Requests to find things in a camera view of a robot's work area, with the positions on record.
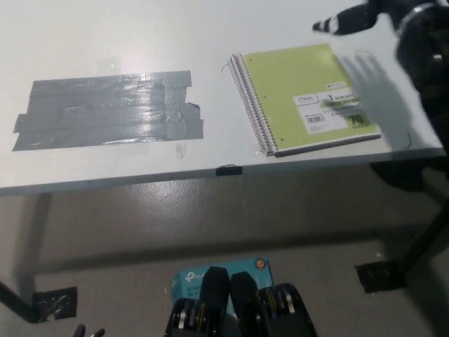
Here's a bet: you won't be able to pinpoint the grey duct tape patch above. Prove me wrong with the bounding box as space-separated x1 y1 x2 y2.
11 70 205 152

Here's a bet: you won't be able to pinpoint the purple spiral notebook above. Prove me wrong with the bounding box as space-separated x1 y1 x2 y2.
227 53 276 158

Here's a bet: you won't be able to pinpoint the black table leg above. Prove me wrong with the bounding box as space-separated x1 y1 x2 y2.
0 280 36 322
399 168 449 282

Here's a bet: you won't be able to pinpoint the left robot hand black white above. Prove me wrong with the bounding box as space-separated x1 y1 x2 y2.
69 324 106 337

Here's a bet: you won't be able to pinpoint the small black tape piece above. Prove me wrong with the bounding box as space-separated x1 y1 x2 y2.
216 164 243 176

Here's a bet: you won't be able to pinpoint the green Mead spiral notebook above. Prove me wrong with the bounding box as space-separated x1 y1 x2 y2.
240 42 382 158

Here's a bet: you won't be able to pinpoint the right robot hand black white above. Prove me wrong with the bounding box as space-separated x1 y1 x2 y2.
311 0 399 37

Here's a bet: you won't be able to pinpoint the black robot body blocks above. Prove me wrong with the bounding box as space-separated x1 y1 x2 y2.
163 266 316 337

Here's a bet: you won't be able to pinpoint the teal tp-link box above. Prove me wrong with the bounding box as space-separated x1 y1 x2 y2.
170 258 274 313

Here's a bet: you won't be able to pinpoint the black floor tape patch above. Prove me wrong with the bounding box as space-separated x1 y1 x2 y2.
354 259 408 294
32 286 79 323

